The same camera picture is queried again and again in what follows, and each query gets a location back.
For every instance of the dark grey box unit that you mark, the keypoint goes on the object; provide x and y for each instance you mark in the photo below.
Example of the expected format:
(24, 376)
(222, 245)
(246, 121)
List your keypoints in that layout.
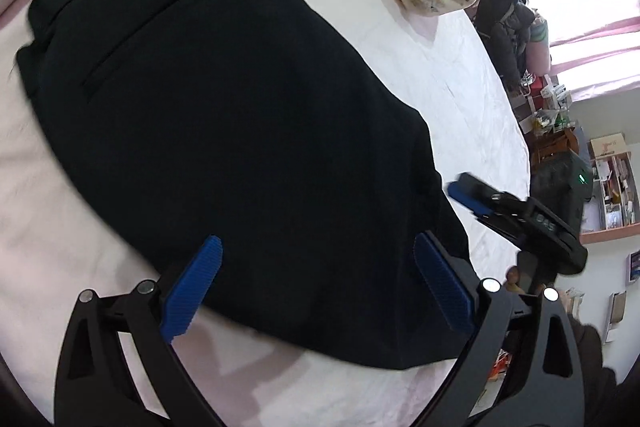
(557, 177)

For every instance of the person's right hand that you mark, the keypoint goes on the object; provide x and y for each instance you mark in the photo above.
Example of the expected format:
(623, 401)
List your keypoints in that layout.
(512, 278)

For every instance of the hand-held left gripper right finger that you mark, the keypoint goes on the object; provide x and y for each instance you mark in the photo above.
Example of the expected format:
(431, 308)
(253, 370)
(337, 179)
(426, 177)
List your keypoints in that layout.
(442, 287)

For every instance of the pink curtain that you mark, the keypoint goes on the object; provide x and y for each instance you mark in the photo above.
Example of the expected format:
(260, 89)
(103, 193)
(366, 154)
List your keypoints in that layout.
(600, 27)

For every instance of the black pants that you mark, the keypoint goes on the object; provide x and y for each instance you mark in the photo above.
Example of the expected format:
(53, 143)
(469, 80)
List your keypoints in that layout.
(225, 132)

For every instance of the bookshelf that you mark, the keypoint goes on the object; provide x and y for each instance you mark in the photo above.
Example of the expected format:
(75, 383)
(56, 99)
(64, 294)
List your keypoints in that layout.
(617, 192)

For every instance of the pink bed sheet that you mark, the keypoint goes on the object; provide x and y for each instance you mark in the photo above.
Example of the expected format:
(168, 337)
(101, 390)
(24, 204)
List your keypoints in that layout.
(450, 72)

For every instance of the cardboard box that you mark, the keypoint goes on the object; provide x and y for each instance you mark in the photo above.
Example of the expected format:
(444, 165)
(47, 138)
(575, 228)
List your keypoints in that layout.
(607, 145)

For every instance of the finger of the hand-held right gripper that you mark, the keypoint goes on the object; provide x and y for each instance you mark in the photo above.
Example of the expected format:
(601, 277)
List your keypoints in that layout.
(467, 198)
(480, 186)

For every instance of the cluttered side table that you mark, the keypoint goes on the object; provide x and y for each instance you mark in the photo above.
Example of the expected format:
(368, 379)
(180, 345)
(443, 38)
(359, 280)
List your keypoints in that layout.
(545, 107)

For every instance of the dark jacket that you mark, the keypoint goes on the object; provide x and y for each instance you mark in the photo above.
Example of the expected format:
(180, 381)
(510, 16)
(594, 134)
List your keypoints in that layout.
(505, 17)

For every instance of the pink cloth bundle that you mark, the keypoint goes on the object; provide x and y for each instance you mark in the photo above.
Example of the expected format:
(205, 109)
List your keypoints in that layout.
(537, 52)

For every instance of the person's right forearm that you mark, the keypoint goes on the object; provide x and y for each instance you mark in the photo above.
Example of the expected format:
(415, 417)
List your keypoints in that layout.
(595, 367)

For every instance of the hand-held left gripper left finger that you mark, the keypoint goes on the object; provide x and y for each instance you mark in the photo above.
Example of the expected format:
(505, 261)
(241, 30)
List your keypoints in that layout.
(192, 289)

